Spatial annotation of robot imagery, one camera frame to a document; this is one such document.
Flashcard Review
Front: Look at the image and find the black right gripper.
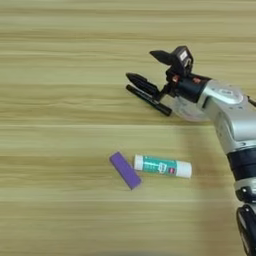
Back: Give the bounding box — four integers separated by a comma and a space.
125, 49, 212, 103

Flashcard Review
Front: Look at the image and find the black marker pen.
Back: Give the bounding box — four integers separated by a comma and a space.
125, 84, 174, 118

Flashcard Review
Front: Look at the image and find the green and white glue stick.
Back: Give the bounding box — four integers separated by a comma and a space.
133, 154, 193, 180

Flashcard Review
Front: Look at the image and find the purple eraser block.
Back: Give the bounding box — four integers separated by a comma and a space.
108, 151, 143, 191

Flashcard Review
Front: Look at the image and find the black box with white label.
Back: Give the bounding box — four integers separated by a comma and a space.
170, 45, 195, 77

